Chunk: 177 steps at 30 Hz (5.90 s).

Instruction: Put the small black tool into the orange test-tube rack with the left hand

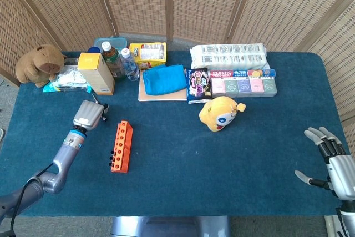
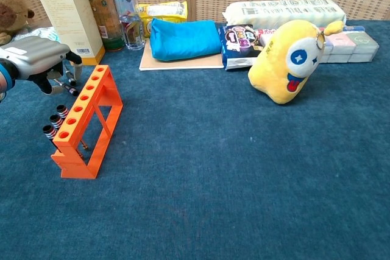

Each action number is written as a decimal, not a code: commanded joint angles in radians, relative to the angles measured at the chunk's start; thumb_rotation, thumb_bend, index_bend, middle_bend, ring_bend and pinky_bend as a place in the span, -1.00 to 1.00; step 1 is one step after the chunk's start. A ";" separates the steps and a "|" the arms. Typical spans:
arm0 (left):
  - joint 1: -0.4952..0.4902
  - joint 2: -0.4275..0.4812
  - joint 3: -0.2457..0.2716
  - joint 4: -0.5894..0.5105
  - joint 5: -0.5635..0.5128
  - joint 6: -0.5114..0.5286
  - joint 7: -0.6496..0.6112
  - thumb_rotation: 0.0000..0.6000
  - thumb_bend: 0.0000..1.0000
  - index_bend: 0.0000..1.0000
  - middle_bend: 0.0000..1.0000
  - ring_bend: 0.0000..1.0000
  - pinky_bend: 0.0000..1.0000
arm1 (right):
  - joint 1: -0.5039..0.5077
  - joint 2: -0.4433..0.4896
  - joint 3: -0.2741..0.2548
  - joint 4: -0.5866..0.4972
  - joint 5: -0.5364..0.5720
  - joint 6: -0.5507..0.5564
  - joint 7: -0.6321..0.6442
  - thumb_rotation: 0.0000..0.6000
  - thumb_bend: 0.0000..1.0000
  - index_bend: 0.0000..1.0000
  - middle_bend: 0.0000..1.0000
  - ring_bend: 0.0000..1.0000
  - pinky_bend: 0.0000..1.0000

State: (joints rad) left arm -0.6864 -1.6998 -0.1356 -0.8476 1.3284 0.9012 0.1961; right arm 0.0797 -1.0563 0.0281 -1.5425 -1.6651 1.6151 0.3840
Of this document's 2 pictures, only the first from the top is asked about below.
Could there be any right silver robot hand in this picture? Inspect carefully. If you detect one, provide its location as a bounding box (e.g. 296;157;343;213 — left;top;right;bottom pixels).
294;126;355;201

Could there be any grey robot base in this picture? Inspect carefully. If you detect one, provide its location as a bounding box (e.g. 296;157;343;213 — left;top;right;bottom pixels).
110;216;231;237

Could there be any orange screwdriver rack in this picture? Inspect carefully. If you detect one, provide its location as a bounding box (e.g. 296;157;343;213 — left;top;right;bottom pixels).
110;120;134;173

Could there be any pastel tissue pack bundle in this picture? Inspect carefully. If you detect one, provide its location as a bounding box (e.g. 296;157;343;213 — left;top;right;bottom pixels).
210;77;278;98

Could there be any yellow plush toy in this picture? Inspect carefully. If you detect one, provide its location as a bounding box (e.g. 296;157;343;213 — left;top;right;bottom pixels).
199;95;247;133

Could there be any blue carpet table cover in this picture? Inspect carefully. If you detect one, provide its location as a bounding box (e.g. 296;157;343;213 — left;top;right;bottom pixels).
0;51;351;218

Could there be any plastic food wrap box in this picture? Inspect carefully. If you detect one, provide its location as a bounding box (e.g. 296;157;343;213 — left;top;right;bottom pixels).
208;69;277;79

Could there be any white paper roll pack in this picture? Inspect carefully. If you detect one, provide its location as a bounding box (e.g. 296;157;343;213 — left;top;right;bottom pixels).
189;43;270;72

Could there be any dark purple pad pack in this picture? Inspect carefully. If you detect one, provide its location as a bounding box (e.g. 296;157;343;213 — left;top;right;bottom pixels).
186;68;213;104

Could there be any tan flat board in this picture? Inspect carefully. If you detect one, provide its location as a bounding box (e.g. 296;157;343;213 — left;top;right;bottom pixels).
138;69;189;102

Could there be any blue cloth pouch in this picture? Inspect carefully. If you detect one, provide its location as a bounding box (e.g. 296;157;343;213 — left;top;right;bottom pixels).
142;64;187;96

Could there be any yellow snack bag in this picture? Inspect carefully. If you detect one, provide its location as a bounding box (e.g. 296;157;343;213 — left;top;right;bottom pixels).
129;42;168;70

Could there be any clear water bottle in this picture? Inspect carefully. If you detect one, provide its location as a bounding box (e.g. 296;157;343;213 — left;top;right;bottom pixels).
120;48;140;82

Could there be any green tea bottle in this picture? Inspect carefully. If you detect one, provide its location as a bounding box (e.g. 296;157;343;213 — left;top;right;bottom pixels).
100;41;126;80

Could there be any beige yellow carton box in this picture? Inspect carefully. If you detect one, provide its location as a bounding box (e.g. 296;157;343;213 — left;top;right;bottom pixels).
77;52;115;95

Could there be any clear container blue lid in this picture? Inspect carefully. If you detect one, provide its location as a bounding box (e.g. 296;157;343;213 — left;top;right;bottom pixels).
93;36;126;54

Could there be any wet wipes pack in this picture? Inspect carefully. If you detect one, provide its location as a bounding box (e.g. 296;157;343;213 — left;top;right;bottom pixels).
43;64;93;94

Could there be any brown capybara plush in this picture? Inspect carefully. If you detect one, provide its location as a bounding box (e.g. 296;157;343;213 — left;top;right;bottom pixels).
15;44;67;88

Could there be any black cable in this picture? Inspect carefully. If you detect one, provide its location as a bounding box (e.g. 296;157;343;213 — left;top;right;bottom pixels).
335;206;347;237
9;162;55;232

